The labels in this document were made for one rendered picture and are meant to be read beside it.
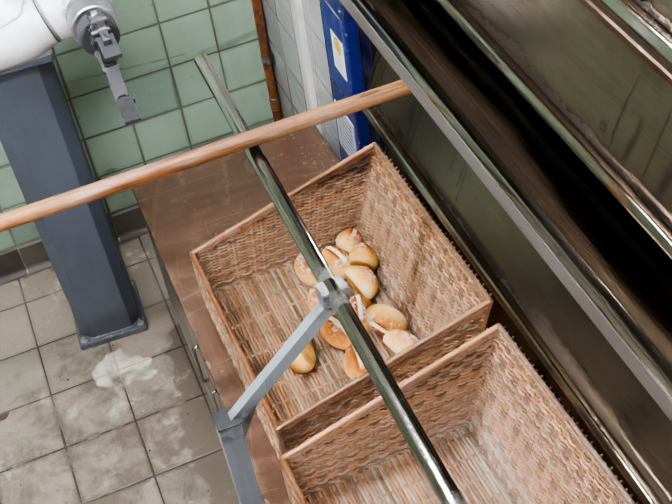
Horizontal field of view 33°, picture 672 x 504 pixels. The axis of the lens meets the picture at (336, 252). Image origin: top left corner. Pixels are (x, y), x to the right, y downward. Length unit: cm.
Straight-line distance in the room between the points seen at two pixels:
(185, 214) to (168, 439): 65
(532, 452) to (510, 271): 34
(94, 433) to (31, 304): 58
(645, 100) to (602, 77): 9
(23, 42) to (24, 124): 68
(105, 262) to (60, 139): 45
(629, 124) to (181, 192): 164
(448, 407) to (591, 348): 45
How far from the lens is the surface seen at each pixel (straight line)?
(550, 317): 196
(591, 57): 155
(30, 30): 221
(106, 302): 331
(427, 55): 182
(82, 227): 310
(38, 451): 323
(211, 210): 284
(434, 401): 220
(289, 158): 294
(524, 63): 168
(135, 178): 201
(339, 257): 257
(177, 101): 346
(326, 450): 216
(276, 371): 186
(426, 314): 242
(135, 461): 311
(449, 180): 220
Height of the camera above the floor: 247
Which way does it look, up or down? 45 degrees down
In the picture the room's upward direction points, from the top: 9 degrees counter-clockwise
